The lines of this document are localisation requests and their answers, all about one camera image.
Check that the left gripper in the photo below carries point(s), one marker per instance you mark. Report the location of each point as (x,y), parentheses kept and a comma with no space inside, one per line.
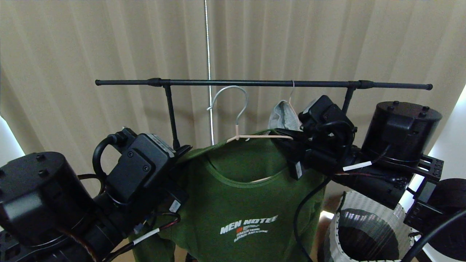
(138,218)

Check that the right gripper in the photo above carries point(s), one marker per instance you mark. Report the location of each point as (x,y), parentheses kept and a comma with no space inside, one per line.
(327,158)

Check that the pale grey shorts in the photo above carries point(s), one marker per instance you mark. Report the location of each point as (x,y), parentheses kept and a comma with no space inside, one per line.
(285,116)

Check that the green garment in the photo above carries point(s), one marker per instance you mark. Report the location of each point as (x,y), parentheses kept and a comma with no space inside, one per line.
(236,200)

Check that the pink clothes hanger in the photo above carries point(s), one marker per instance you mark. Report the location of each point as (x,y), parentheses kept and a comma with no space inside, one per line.
(292,89)
(255,136)

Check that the white laundry basket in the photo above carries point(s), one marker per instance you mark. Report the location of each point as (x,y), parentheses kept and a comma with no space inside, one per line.
(371,211)

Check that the black clothes rack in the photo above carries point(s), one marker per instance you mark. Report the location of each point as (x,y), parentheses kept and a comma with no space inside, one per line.
(255,83)

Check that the beige curtain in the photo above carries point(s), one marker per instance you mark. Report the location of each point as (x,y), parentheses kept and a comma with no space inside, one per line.
(109,36)

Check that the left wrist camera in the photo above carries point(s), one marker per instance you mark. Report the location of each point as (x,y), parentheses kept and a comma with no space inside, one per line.
(142,163)

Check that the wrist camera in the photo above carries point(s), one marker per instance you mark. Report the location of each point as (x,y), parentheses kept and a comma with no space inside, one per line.
(324,112)
(142,163)

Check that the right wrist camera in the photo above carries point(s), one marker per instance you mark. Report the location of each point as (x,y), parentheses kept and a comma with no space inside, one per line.
(324,112)

